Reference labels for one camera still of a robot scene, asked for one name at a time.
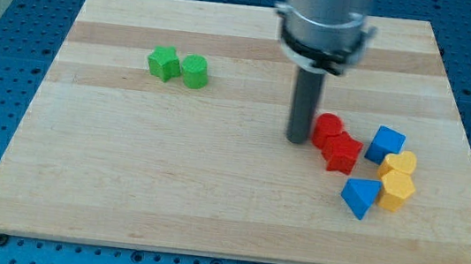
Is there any wooden board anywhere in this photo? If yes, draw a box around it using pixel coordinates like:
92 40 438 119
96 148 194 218
0 0 471 264

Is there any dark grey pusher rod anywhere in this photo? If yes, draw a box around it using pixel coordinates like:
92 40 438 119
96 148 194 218
285 68 324 145

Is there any green star block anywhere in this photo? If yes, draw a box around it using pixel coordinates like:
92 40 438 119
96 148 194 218
147 46 181 82

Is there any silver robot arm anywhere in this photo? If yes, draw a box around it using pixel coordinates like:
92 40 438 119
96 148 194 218
276 0 375 144

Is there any yellow pentagon block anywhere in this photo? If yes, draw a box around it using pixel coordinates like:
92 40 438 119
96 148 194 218
376 170 416 212

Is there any red cylinder block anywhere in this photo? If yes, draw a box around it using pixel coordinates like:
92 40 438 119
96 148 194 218
311 113 344 149

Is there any blue cube block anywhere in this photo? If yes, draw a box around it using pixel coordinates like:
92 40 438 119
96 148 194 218
364 125 406 164

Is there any green cylinder block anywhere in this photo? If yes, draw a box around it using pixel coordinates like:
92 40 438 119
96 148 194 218
181 54 209 89

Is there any blue triangle block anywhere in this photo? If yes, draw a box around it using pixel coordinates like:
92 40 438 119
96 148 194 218
340 178 382 220

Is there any red star block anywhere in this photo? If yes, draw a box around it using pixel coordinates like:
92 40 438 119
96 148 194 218
322 131 363 175

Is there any yellow heart block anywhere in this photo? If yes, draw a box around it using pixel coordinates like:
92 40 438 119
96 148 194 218
376 151 418 177

